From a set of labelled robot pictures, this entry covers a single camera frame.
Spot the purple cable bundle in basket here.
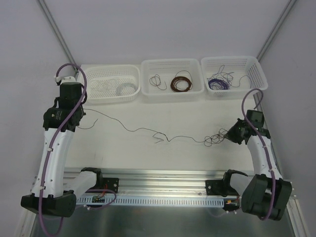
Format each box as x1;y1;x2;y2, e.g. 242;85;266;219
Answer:
206;74;233;91

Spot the thin brown pulled cable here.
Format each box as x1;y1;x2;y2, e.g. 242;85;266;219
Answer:
149;74;168;91

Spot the left frame post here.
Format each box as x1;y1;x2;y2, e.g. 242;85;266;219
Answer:
36;0;76;64

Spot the white coiled cable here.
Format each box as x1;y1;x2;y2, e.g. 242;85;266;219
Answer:
116;83;137;96

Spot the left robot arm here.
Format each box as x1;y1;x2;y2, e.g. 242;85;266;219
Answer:
21;82;104;217

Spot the left white perforated basket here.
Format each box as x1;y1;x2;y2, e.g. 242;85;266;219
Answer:
81;65;141;105

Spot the white slotted cable duct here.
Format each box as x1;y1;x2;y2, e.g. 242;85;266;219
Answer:
77;195;225;208

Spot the frame post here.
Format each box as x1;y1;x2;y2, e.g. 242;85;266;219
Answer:
256;0;298;62
36;0;76;64

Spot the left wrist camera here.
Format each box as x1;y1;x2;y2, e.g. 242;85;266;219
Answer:
54;76;76;86

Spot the aluminium mounting rail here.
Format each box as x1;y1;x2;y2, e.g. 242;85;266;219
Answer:
32;167;296;198

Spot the brown coiled cable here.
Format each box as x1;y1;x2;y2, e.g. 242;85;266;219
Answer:
169;70;194;93

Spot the right white perforated basket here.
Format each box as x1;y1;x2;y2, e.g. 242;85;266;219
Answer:
200;56;268;100

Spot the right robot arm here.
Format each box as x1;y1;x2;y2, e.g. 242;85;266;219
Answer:
221;110;292;221

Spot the right frame post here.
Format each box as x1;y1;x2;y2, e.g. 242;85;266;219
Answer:
256;0;298;62

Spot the middle white perforated basket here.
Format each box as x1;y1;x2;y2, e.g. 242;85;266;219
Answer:
140;58;204;103

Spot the white perforated basket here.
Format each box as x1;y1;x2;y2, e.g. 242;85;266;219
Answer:
200;56;268;100
81;65;141;105
140;58;204;103

